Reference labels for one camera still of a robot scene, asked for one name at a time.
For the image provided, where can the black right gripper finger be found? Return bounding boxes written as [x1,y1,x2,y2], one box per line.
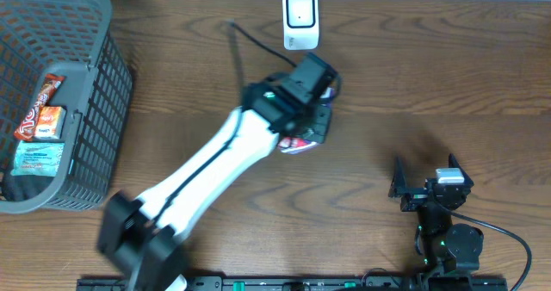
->
[448,153,469,182]
[388,158,407,198]

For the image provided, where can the purple red snack packet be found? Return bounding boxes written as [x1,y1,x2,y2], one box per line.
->
[277,102,331,154]

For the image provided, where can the small orange snack packet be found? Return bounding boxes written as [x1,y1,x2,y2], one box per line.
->
[34,106,66,140]

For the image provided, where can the teal snack packet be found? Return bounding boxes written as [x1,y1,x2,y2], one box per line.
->
[10,141,65,176]

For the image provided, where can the orange Top chocolate bar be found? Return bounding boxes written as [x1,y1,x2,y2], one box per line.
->
[14,73,65,141]

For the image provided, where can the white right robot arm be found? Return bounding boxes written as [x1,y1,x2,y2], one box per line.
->
[388,155,484,291]

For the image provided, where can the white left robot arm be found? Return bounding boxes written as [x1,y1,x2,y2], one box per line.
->
[97,83,293,290]

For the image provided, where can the white barcode scanner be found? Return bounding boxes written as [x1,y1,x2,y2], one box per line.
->
[282,0,320,51]

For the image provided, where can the dark grey plastic basket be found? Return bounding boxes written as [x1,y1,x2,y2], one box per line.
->
[1,0,133,214]

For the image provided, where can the black mounting rail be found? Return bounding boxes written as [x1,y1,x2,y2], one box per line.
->
[76,276,509,291]

